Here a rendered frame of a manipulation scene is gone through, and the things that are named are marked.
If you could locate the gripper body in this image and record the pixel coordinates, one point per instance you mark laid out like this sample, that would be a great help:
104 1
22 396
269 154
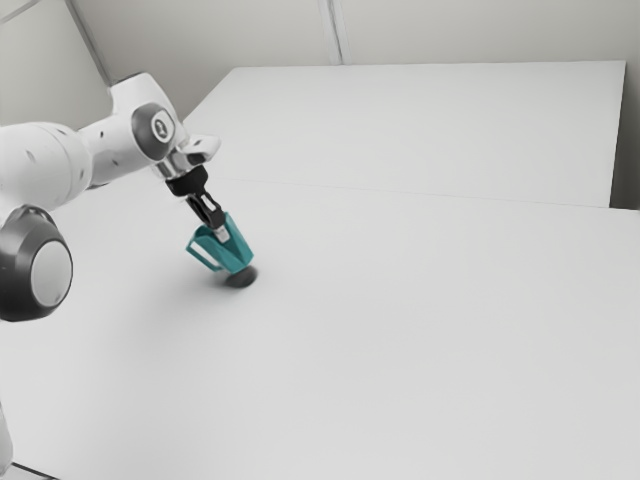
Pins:
187 183

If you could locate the teal faceted mug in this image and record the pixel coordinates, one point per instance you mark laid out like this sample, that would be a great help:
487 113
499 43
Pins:
231 251

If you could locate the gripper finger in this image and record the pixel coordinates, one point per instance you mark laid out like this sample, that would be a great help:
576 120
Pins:
198 209
218 220

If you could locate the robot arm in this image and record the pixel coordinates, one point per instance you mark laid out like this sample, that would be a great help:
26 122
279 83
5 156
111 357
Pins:
55 155

